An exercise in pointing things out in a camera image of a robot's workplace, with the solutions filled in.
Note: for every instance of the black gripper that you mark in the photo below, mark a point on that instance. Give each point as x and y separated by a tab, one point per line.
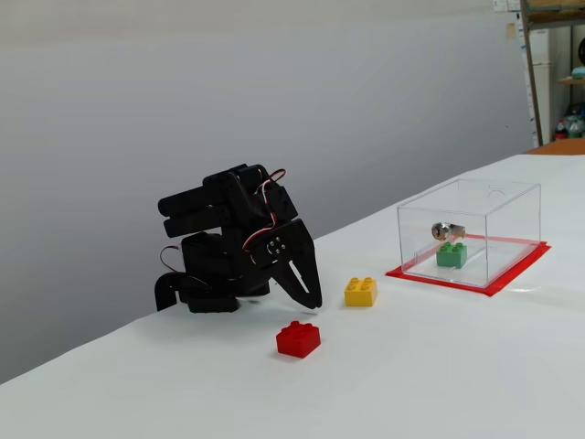
292	249

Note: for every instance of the green lego brick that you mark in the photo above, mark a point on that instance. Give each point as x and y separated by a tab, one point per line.
451	256

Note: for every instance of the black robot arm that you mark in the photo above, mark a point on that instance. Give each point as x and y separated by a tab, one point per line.
215	196

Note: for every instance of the yellow lego brick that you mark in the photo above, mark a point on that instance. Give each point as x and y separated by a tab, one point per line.
361	292

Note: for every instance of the red lego brick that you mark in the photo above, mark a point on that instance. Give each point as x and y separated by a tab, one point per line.
297	343

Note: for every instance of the transparent plastic box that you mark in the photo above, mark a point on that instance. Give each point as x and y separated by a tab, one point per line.
503	210

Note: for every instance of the silver metal lock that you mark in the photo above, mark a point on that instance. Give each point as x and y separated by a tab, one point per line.
442	231

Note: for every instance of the black table clamp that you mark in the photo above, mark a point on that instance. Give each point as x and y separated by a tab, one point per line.
164	288

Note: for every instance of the dark bottle with red cap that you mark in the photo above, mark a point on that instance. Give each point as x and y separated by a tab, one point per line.
560	130

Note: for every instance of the metal shelf rack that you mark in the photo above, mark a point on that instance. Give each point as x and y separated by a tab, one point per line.
532	68

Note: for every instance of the green plastic bottle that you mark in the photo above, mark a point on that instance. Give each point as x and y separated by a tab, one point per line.
577	128

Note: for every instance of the beige paper tag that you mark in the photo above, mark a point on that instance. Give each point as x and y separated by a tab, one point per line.
510	29

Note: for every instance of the white label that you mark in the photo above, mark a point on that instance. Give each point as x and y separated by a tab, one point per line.
505	4

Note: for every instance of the teal bundle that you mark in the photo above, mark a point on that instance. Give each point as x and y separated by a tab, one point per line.
579	73

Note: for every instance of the red tape frame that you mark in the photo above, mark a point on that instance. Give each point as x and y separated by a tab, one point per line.
516	270

